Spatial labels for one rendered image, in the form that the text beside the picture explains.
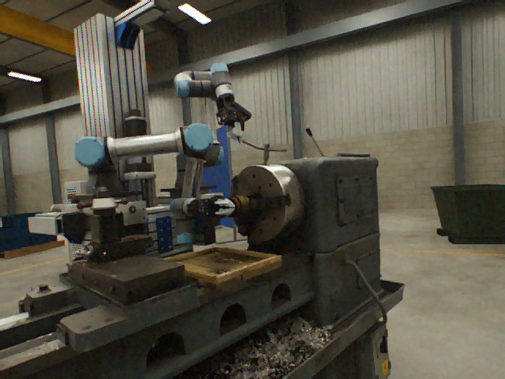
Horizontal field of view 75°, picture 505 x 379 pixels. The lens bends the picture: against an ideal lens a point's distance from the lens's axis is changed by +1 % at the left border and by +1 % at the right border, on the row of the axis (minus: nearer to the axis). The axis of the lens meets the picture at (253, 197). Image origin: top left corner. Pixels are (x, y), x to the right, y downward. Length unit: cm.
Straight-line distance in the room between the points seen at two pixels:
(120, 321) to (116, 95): 129
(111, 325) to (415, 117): 1102
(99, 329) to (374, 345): 127
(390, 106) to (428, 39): 207
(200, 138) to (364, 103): 1046
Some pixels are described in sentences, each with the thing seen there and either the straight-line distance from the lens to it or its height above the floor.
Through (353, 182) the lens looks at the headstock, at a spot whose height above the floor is 113.
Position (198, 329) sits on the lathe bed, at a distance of 101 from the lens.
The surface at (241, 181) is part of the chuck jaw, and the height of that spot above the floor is 117.
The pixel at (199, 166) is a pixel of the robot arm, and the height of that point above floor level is 126.
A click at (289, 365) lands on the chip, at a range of 118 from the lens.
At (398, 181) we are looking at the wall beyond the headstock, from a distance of 1129.
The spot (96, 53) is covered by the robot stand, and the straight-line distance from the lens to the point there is 193.
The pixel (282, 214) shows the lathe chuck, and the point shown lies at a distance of 123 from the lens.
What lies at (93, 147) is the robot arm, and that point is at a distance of 139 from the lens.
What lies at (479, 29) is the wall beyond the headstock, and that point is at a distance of 1202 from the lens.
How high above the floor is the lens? 118
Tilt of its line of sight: 3 degrees down
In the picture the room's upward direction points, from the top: 4 degrees counter-clockwise
